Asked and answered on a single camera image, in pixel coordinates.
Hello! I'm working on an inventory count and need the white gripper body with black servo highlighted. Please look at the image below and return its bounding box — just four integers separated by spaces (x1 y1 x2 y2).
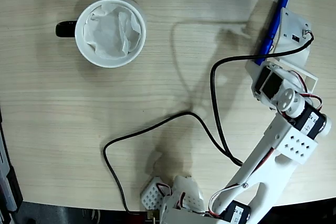
253 62 295 109

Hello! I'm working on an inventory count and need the blue pen with silver clip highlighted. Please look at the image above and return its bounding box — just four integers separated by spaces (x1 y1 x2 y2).
254 0 289 66

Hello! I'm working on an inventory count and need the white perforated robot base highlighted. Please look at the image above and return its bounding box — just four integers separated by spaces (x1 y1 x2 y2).
141 176 173 210

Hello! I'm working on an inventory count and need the crumpled white paper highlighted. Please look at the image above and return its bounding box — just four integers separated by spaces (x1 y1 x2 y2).
83 3 141 60

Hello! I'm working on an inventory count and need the black camera cable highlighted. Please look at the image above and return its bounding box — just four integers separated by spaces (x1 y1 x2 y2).
103 30 315 216

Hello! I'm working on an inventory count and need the black camera on white mount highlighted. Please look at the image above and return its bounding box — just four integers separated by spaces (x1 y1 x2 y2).
266 7 319 91

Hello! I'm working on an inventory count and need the white mug with black handle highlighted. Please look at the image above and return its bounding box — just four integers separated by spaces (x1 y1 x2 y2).
55 0 146 68

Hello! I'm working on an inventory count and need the grey metal frame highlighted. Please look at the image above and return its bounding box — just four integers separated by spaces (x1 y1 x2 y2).
0 105 24 224

